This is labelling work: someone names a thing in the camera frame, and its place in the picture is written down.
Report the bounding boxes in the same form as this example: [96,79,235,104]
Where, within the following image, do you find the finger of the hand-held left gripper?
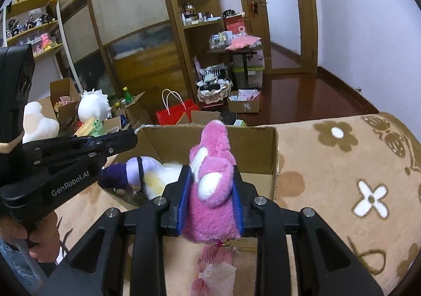
[24,131,139,174]

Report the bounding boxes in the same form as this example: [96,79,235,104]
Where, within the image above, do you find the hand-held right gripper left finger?
[36,165,193,296]

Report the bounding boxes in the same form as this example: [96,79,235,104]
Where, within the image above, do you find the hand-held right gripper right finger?
[232,165,385,296]

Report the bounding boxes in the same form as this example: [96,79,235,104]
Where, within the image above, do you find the yellow white plush toy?
[145,162,185,202]

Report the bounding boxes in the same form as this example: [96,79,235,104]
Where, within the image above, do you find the pink plush bear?
[182,119,241,244]

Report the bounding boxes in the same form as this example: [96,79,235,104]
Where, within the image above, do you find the purple-haired plush doll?
[99,155,165,198]

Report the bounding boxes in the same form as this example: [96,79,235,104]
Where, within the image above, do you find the person's left hand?
[0,211,61,264]

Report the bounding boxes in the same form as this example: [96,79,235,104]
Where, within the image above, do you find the yellow ridged plush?
[74,120,96,137]

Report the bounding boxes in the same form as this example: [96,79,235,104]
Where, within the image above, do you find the green frog plush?
[89,118,108,137]

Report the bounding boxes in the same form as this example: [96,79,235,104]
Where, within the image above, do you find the white-haired plush head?
[78,88,112,123]

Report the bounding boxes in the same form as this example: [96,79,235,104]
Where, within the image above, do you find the large white plush toy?
[22,101,60,144]

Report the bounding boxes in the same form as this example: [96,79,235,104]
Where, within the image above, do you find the tall open cardboard box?
[36,77,81,126]

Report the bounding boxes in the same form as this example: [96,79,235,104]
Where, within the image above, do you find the pink frilly tulle piece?
[191,238,238,296]

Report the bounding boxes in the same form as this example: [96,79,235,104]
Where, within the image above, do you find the cardboard box with bottles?
[112,91,152,130]

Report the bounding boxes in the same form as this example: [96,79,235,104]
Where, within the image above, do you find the flat cardboard piece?
[176,110,222,126]

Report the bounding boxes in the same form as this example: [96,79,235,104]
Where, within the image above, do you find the red paper bag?
[155,89,200,126]

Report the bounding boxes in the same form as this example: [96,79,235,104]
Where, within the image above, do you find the tan flower-print blanket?
[49,112,421,296]

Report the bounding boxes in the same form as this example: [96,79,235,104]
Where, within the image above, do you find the low cardboard box pink items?
[228,89,261,114]

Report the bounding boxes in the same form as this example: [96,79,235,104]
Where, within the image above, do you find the pink figure toy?
[39,33,54,51]

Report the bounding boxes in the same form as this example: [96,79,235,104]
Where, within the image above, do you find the basket with striped plush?
[197,66,234,106]

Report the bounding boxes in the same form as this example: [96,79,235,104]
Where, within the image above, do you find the wooden figurine shelf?
[0,0,72,86]

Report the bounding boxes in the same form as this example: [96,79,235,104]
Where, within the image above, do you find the clear plastic storage box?
[232,49,265,88]

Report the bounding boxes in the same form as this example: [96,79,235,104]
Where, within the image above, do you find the brown wooden wardrobe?
[43,0,231,126]

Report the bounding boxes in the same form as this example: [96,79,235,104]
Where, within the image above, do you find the small side table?
[207,46,264,86]

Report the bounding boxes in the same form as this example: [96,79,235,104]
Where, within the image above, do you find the pink cloth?
[225,35,262,52]

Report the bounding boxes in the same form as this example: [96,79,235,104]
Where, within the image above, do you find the red gift box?
[224,15,246,35]

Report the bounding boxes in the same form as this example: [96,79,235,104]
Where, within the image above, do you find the white cable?
[16,240,45,285]

